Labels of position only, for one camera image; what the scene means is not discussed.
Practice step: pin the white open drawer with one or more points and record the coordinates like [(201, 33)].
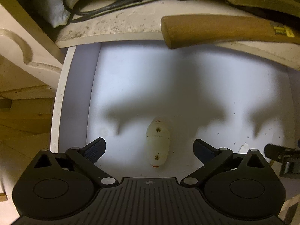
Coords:
[(226, 98)]

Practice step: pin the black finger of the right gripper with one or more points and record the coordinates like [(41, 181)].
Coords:
[(275, 152)]

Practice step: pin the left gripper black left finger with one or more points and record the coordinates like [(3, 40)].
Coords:
[(84, 160)]

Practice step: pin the wooden hammer handle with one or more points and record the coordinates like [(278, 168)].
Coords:
[(187, 30)]

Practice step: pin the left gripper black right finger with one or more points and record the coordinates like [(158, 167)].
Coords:
[(214, 162)]

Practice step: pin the white oval device orange button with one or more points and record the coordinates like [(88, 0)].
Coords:
[(157, 142)]

